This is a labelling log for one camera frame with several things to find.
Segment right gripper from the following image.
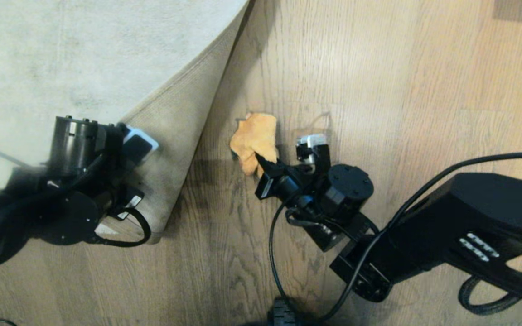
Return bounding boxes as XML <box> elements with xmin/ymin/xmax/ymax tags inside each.
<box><xmin>254</xmin><ymin>153</ymin><xmax>332</xmax><ymax>205</ymax></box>

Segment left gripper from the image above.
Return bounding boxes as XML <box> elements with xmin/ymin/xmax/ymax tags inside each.
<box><xmin>102</xmin><ymin>126</ymin><xmax>145</xmax><ymax>222</ymax></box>

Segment orange cloth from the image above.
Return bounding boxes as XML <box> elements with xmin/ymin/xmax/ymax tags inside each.
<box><xmin>229</xmin><ymin>112</ymin><xmax>280</xmax><ymax>178</ymax></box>

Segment beige rug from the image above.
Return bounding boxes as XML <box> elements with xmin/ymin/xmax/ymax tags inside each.
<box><xmin>0</xmin><ymin>0</ymin><xmax>251</xmax><ymax>245</ymax></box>

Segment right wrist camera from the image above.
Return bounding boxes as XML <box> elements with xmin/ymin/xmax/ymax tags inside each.
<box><xmin>295</xmin><ymin>133</ymin><xmax>332</xmax><ymax>182</ymax></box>

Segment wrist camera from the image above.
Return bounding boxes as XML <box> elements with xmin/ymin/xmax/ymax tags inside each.
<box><xmin>295</xmin><ymin>133</ymin><xmax>332</xmax><ymax>182</ymax></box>
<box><xmin>122</xmin><ymin>126</ymin><xmax>160</xmax><ymax>167</ymax></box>

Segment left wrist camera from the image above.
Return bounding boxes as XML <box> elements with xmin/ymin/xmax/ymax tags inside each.
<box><xmin>122</xmin><ymin>126</ymin><xmax>160</xmax><ymax>167</ymax></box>

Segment black ribbed cable sleeve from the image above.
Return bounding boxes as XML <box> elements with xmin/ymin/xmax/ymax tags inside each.
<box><xmin>267</xmin><ymin>296</ymin><xmax>299</xmax><ymax>326</ymax></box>

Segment black corrugated hose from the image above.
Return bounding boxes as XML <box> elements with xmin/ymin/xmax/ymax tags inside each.
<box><xmin>458</xmin><ymin>257</ymin><xmax>522</xmax><ymax>316</ymax></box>

